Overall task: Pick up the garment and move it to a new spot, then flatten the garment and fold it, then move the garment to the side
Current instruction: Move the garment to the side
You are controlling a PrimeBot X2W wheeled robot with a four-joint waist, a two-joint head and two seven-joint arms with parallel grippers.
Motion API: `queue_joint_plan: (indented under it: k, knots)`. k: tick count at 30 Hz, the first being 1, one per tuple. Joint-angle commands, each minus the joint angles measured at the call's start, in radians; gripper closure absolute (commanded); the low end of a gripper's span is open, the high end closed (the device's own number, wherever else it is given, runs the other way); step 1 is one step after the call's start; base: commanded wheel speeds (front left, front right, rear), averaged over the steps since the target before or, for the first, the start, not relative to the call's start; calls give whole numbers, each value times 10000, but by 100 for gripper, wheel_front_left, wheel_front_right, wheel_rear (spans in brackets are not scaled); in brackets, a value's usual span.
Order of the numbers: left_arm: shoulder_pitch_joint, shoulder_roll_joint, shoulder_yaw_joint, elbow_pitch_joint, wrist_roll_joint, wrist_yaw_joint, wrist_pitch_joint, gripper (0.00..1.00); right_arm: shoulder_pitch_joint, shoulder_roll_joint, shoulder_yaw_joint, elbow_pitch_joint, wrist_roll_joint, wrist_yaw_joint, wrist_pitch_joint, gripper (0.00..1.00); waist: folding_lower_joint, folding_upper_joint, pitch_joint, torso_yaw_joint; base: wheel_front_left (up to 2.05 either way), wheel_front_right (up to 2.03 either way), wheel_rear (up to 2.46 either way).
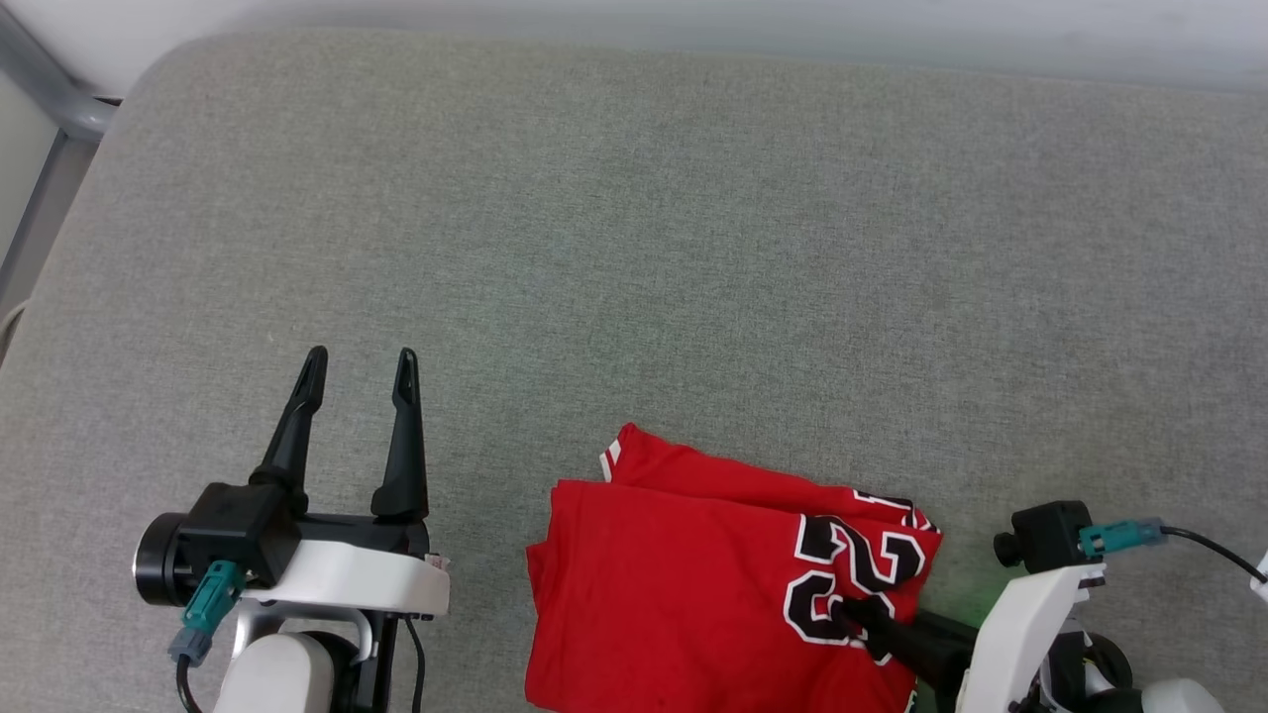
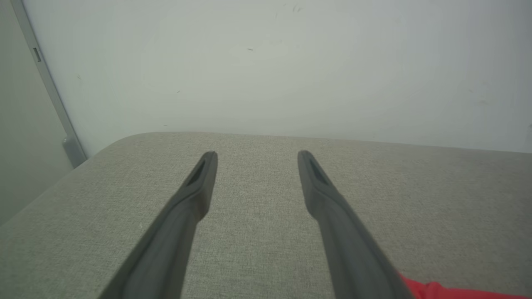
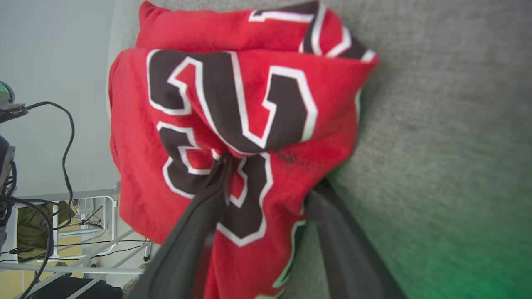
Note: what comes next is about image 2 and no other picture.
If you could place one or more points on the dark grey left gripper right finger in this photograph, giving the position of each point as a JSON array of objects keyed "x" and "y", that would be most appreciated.
[{"x": 349, "y": 249}]

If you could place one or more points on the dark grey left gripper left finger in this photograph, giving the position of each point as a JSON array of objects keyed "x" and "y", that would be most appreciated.
[{"x": 174, "y": 241}]

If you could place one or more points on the red basketball jersey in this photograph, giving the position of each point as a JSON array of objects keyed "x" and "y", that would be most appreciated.
[{"x": 440, "y": 291}]

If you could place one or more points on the grey metal post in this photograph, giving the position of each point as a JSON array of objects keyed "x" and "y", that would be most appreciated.
[{"x": 54, "y": 95}]

